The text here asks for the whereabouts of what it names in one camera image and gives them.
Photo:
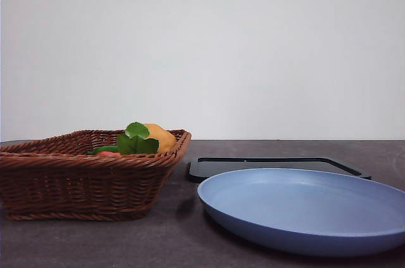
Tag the blue round plate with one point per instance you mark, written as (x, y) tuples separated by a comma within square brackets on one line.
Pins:
[(300, 208)]

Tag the green pepper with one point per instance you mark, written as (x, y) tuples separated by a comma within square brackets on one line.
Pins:
[(106, 149)]

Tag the brown wicker basket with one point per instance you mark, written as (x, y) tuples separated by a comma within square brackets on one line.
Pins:
[(79, 185)]

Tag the orange carrot with green leaves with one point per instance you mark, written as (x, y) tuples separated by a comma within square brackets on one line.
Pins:
[(136, 144)]

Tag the yellow-brown potato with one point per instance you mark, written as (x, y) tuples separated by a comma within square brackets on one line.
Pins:
[(165, 144)]

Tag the black flat tray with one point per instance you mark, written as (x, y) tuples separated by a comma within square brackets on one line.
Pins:
[(194, 171)]

